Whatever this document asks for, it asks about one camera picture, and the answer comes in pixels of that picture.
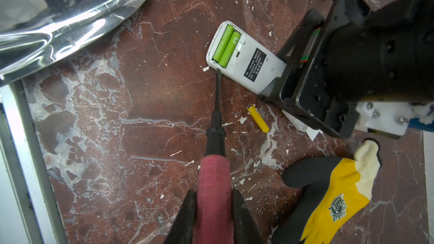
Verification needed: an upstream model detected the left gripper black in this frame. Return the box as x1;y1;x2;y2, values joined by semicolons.
258;0;434;139

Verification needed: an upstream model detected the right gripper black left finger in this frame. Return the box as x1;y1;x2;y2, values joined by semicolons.
164;189;197;244

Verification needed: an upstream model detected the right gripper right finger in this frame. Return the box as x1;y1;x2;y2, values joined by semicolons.
232;189;264;244

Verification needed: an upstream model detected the red handled screwdriver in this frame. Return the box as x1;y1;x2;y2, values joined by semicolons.
192;69;234;244

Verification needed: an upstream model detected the red white remote control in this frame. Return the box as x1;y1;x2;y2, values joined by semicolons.
206;21;286;94

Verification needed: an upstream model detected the white battery cover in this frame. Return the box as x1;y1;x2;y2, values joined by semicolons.
282;110;323;141

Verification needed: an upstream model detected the yellow work glove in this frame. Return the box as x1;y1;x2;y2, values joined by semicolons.
272;138;382;244

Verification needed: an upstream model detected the green battery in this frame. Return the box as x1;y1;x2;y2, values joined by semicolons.
219;31;241;68
212;24;234;63

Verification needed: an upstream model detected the metal camera pole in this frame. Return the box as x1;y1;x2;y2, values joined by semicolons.
1;0;146;86

